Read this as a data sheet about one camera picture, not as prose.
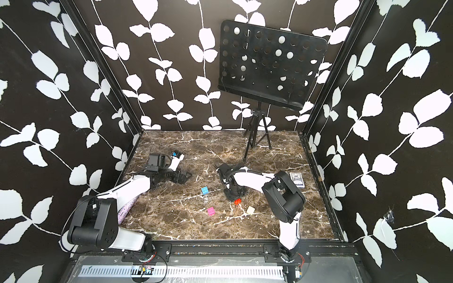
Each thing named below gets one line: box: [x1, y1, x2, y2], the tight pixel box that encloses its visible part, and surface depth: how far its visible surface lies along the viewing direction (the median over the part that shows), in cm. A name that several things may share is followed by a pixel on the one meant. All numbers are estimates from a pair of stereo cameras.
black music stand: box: [217, 19, 328, 161], surface depth 66 cm
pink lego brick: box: [207, 206, 216, 216], surface depth 87 cm
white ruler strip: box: [78, 265, 285, 278], surface depth 71 cm
